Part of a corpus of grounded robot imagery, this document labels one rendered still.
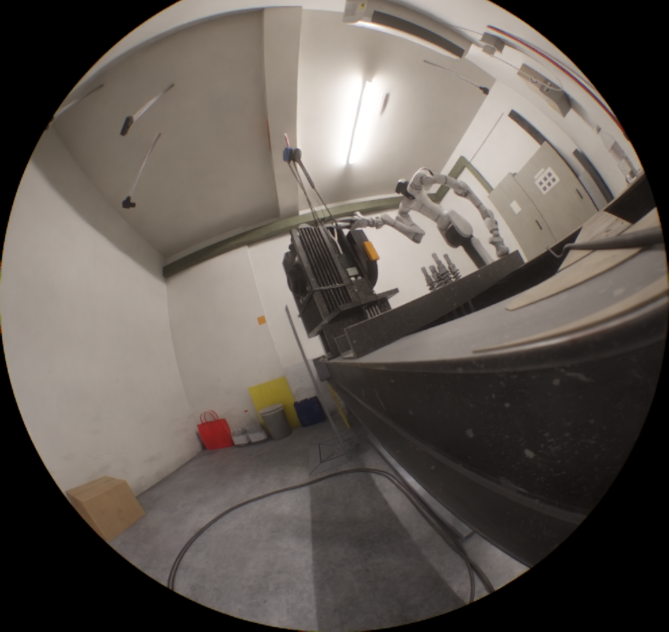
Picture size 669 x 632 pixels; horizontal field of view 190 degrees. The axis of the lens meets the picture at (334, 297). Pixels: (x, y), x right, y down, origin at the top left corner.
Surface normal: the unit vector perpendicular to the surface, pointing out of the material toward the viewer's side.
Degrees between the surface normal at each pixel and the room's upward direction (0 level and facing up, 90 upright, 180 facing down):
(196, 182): 180
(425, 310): 90
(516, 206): 90
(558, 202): 90
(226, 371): 90
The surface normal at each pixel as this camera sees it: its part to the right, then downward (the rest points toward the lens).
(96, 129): 0.37, 0.89
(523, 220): -0.92, 0.33
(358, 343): 0.11, -0.31
